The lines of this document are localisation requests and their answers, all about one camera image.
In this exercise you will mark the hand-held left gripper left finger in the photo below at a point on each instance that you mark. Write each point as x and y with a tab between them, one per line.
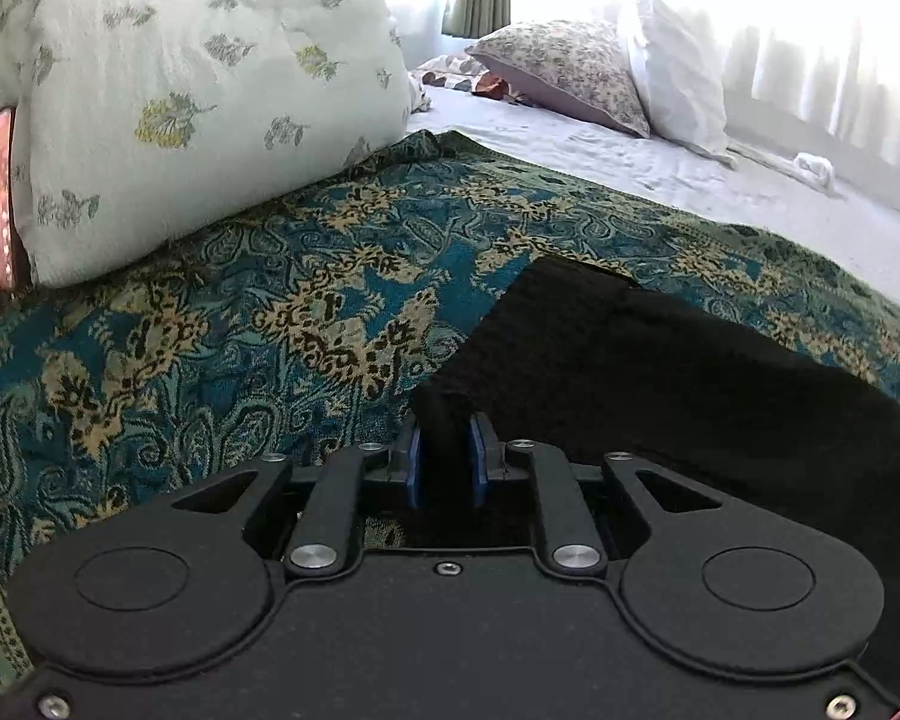
414	469

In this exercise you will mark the leaf print cloth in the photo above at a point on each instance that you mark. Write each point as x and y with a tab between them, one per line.
446	75

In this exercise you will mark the small white cloth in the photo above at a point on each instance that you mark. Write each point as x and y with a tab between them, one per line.
814	169

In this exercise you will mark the white bed sheet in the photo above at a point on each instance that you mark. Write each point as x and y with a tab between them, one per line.
645	165

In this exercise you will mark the sheer white curtain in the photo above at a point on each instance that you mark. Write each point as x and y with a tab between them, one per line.
832	30

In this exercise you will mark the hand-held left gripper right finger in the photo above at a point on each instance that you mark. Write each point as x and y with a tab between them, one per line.
481	469

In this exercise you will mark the white pillow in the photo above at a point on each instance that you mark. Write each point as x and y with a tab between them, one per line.
675	67

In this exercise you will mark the large green floral pillow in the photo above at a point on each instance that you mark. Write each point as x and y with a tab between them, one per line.
195	90

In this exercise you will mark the floral print pillow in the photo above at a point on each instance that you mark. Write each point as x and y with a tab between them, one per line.
570	67

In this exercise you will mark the black pants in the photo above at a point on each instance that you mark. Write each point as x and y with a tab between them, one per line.
645	360

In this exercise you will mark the teal paisley blanket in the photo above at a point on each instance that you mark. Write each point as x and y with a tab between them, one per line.
232	330

